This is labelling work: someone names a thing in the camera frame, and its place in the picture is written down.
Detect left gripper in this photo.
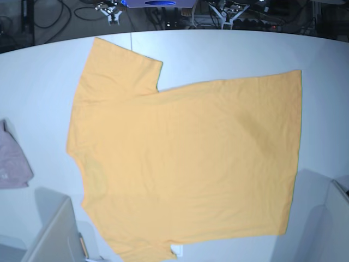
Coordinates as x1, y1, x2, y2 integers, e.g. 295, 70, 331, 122
209, 3, 249, 29

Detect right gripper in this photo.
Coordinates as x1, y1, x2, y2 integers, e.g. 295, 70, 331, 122
94, 2, 126, 25

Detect yellow T-shirt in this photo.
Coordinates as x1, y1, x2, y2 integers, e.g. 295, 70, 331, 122
67, 38, 302, 261

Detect blue-ringed device at back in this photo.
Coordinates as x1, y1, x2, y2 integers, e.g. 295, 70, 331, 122
121, 0, 197, 8

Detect black power strip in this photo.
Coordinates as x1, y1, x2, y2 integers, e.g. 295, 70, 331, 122
232, 19, 280, 31

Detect folded pink cloth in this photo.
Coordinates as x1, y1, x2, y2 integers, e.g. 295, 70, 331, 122
1, 120, 34, 189

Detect orange pencil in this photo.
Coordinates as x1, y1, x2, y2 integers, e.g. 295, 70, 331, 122
79, 236, 88, 258

